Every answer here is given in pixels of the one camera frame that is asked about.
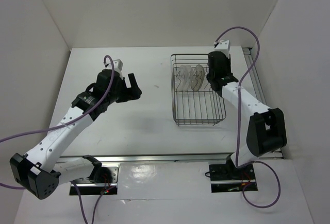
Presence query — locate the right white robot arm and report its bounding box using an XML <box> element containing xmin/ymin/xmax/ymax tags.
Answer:
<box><xmin>207</xmin><ymin>51</ymin><xmax>287</xmax><ymax>179</ymax></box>

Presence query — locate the aluminium rail front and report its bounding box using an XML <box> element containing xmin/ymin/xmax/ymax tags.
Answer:
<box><xmin>55</xmin><ymin>154</ymin><xmax>233</xmax><ymax>164</ymax></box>

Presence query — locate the metal wire dish rack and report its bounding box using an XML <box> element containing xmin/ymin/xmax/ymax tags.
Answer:
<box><xmin>170</xmin><ymin>54</ymin><xmax>226</xmax><ymax>126</ymax></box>

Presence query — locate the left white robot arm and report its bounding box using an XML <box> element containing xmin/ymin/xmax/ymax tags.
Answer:
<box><xmin>10</xmin><ymin>70</ymin><xmax>142</xmax><ymax>200</ymax></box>

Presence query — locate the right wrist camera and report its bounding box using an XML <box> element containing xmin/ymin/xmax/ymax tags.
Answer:
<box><xmin>214</xmin><ymin>40</ymin><xmax>230</xmax><ymax>58</ymax></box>

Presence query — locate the aluminium rail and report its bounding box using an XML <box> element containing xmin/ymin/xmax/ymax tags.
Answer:
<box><xmin>55</xmin><ymin>154</ymin><xmax>233</xmax><ymax>164</ymax></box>
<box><xmin>242</xmin><ymin>47</ymin><xmax>285</xmax><ymax>160</ymax></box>

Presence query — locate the smoky plate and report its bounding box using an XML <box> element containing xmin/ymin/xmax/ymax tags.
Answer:
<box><xmin>190</xmin><ymin>64</ymin><xmax>205</xmax><ymax>92</ymax></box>
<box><xmin>203</xmin><ymin>65</ymin><xmax>209</xmax><ymax>91</ymax></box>

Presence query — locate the clear plate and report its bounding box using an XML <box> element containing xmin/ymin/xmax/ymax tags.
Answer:
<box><xmin>176</xmin><ymin>65</ymin><xmax>189</xmax><ymax>92</ymax></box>
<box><xmin>181</xmin><ymin>65</ymin><xmax>193</xmax><ymax>92</ymax></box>

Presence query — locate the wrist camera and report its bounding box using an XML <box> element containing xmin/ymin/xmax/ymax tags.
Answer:
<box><xmin>214</xmin><ymin>40</ymin><xmax>230</xmax><ymax>58</ymax></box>
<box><xmin>104</xmin><ymin>59</ymin><xmax>123</xmax><ymax>74</ymax></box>

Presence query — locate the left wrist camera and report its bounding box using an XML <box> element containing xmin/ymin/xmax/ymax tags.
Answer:
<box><xmin>104</xmin><ymin>59</ymin><xmax>123</xmax><ymax>74</ymax></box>

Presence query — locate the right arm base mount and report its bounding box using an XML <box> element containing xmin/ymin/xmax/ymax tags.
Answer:
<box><xmin>204</xmin><ymin>156</ymin><xmax>258</xmax><ymax>193</ymax></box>

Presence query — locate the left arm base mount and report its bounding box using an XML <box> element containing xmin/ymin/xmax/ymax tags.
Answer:
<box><xmin>74</xmin><ymin>163</ymin><xmax>119</xmax><ymax>196</ymax></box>

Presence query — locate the aluminium rail right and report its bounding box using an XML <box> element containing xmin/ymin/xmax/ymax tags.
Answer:
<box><xmin>242</xmin><ymin>47</ymin><xmax>285</xmax><ymax>160</ymax></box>

